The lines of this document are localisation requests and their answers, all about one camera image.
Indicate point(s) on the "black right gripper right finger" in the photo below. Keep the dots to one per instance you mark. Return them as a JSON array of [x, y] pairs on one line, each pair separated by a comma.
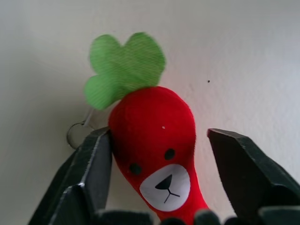
[[253, 173]]

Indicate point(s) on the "red chili pepper plush toy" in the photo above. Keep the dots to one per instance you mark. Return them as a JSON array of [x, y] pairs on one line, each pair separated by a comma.
[[150, 131]]

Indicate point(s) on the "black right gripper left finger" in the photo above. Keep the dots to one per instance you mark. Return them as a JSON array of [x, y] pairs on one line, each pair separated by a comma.
[[79, 178]]

